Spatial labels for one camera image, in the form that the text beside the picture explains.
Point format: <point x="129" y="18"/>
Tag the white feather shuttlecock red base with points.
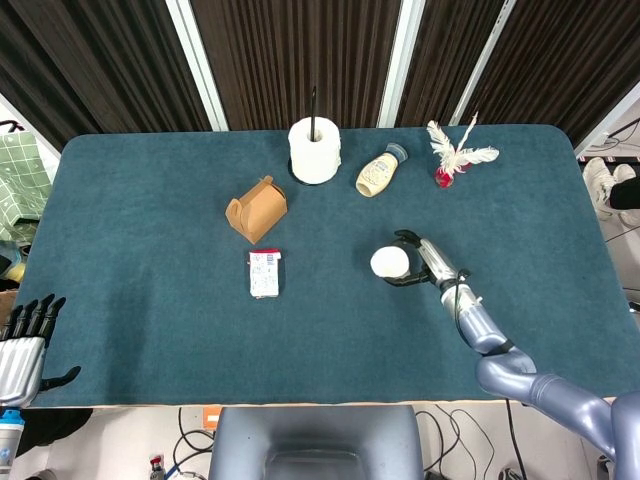
<point x="452" y="162"/>

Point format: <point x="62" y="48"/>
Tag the white paper cup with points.
<point x="390" y="262"/>

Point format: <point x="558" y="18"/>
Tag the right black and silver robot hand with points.
<point x="437" y="262"/>

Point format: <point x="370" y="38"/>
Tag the dark teal table mat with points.
<point x="150" y="300"/>

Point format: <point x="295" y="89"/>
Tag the white paper towel roll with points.
<point x="315" y="157"/>

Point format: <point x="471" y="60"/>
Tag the green checked bag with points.
<point x="20" y="185"/>

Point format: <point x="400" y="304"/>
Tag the cream mayonnaise squeeze bottle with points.
<point x="376" y="172"/>

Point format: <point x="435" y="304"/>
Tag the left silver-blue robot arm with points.
<point x="9" y="435"/>

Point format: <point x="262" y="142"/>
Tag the white sneaker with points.
<point x="625" y="172"/>
<point x="596" y="182"/>

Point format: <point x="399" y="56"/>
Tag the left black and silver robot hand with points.
<point x="20" y="365"/>

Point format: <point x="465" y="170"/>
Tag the black trouser leg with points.
<point x="627" y="195"/>

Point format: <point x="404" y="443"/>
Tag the white partition frame post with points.
<point x="400" y="60"/>
<point x="607" y="117"/>
<point x="482" y="65"/>
<point x="197" y="60"/>

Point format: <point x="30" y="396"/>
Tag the grey robot torso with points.
<point x="315" y="440"/>

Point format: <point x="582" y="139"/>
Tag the white toilet paper roll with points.
<point x="313" y="107"/>

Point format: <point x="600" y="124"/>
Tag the brown kraft paper box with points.
<point x="260" y="212"/>

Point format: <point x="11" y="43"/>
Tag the small white printed carton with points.
<point x="264" y="275"/>

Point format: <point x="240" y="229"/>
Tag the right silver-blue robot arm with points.
<point x="520" y="380"/>

